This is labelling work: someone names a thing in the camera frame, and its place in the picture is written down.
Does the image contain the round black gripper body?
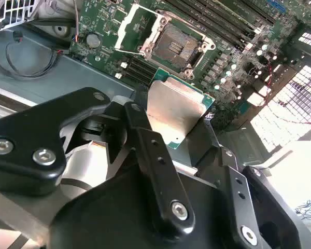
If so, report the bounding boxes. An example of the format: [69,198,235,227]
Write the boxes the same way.
[48,167,241,249]

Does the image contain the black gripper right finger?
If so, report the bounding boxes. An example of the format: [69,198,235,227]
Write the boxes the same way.
[186,120,311,249]

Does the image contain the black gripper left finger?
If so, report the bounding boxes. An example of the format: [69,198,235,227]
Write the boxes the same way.
[0,87,196,245]

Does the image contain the silver CPU green edge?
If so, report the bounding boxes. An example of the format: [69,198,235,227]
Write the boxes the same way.
[146,67,216,151]

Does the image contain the metal socket cover frame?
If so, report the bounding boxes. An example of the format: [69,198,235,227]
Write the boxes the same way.
[114,4,167,56]

